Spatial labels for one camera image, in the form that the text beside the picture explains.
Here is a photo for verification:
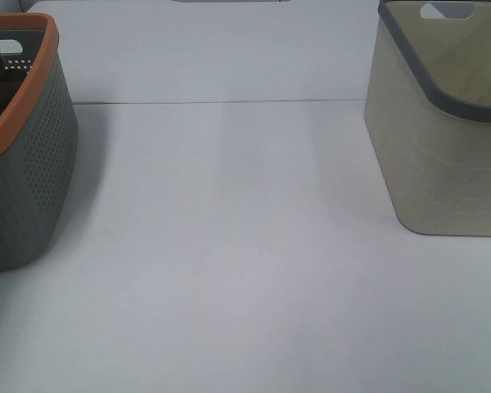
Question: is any grey perforated basket orange rim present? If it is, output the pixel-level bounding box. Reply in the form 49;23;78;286
0;13;79;273

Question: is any beige basket grey rim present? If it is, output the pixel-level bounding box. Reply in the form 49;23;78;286
364;1;491;237

